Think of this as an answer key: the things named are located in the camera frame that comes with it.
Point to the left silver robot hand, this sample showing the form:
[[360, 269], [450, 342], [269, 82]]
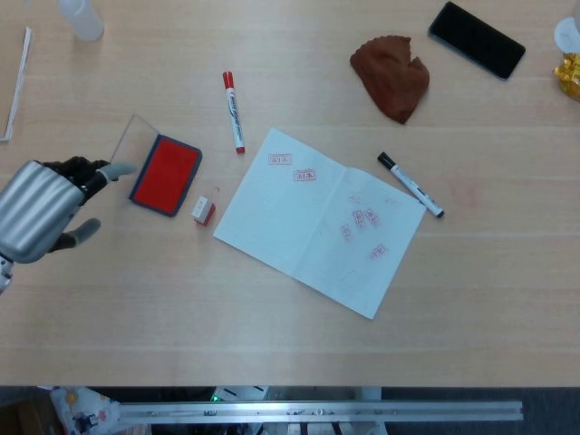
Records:
[[41, 208]]

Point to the small red white stamp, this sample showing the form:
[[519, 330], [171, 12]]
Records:
[[202, 210]]

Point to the open white lined notebook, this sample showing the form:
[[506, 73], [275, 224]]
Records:
[[290, 217]]

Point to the red ink pad clear lid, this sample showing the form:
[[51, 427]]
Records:
[[167, 174]]

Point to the translucent plastic squeeze bottle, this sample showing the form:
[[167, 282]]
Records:
[[84, 20]]

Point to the colourful printed sheet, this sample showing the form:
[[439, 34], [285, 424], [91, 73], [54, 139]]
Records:
[[86, 408]]

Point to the red whiteboard marker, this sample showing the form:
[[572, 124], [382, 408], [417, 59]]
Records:
[[233, 113]]

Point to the black whiteboard marker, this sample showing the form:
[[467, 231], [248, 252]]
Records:
[[410, 183]]

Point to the brown crumpled cloth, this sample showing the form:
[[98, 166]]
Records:
[[394, 77]]

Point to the black smartphone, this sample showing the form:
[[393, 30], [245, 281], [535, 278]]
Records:
[[476, 40]]

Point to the gold snack package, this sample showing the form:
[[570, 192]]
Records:
[[570, 74]]

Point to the white round coaster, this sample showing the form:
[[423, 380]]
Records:
[[565, 36]]

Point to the aluminium rail profile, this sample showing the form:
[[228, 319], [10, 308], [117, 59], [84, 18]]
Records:
[[317, 412]]

